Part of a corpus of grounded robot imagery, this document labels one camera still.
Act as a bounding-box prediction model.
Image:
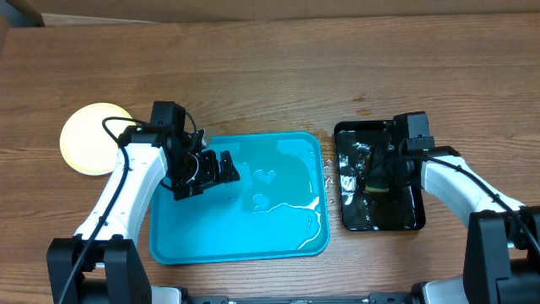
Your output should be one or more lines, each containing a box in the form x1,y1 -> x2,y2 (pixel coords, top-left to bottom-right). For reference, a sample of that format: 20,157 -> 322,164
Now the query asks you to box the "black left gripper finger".
198,149 -> 219,190
219,150 -> 240,183

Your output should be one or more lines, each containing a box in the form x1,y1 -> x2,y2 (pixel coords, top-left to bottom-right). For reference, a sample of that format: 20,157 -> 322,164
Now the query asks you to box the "green yellow sponge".
364,154 -> 389,193

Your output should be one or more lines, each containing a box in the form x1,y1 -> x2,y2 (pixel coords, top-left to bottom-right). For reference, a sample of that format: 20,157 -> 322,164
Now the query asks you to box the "yellow green plate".
59,103 -> 132,176

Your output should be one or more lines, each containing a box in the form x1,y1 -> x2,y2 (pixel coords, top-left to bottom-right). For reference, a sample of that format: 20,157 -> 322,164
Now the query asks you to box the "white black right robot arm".
365,135 -> 539,304

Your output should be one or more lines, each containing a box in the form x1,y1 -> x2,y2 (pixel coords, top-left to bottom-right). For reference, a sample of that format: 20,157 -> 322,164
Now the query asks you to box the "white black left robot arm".
46,125 -> 240,303

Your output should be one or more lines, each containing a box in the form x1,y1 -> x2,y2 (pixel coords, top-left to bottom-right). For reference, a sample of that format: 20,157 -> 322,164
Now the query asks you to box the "black water tray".
334,120 -> 426,231

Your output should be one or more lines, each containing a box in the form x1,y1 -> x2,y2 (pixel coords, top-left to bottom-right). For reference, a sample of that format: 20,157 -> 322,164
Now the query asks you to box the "teal plastic tray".
149,132 -> 330,265

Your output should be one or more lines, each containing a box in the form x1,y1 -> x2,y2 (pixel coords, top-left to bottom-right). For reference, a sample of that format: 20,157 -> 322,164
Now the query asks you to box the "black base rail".
182,292 -> 422,304

